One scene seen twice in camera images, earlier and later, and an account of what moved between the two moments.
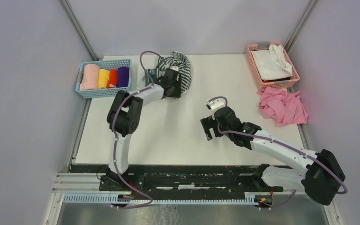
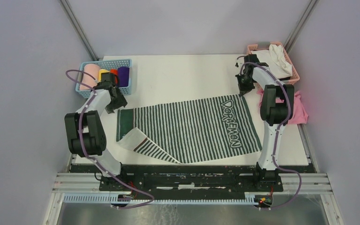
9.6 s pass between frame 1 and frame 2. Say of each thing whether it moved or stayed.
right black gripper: moved
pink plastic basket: stayed
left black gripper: moved
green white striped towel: moved
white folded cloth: stayed
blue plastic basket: stayed
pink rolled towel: stayed
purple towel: stayed
